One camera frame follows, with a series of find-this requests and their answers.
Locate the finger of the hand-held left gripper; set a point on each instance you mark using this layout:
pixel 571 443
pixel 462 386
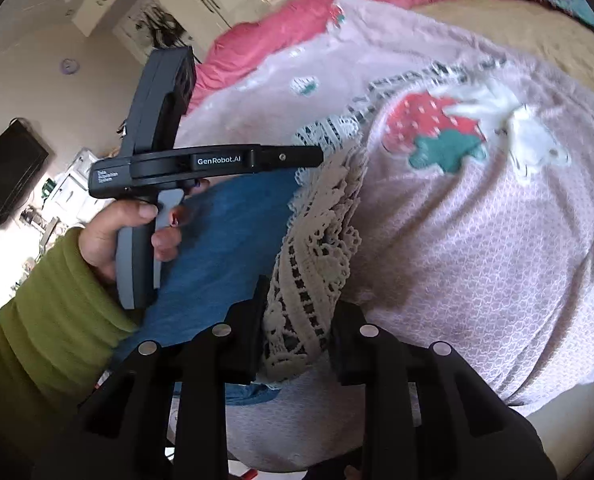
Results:
pixel 292 156

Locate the strawberry print blanket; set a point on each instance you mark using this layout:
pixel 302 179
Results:
pixel 452 260

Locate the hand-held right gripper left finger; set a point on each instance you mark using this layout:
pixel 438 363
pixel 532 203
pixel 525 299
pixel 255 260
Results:
pixel 249 332

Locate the purple round wall hook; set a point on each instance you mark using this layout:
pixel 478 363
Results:
pixel 69 66

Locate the person's left hand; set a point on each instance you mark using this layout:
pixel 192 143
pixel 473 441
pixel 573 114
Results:
pixel 102 240

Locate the person's left forearm green sleeve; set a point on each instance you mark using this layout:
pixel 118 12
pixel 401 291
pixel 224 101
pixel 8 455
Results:
pixel 42 320

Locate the black television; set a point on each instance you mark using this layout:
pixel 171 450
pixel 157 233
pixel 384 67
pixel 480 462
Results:
pixel 9 175

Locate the white dresser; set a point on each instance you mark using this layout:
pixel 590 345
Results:
pixel 74 190

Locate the blue denim pants lace hem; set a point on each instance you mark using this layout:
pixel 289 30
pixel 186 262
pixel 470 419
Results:
pixel 217 250

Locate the beige bed sheet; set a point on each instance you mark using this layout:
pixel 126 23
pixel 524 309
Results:
pixel 552 45

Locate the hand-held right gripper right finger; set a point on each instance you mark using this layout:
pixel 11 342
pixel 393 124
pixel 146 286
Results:
pixel 347 345

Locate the pink duvet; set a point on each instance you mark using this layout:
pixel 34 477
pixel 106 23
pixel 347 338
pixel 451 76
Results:
pixel 277 30

